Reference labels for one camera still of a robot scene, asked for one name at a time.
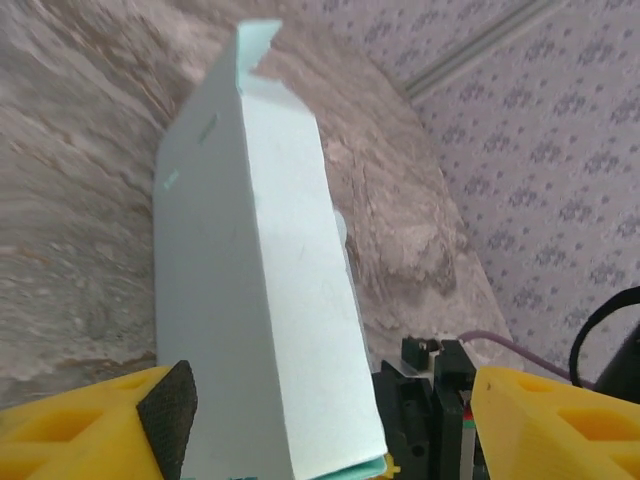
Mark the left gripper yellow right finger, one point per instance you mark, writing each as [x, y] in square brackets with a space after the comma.
[550, 435]

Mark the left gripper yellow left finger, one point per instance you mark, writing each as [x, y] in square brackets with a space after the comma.
[75, 430]

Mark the light blue paper box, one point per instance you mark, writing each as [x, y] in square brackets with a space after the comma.
[260, 250]

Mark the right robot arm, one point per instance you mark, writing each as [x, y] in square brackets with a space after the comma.
[622, 365]

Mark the aluminium frame post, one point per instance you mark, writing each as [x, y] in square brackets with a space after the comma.
[480, 50]

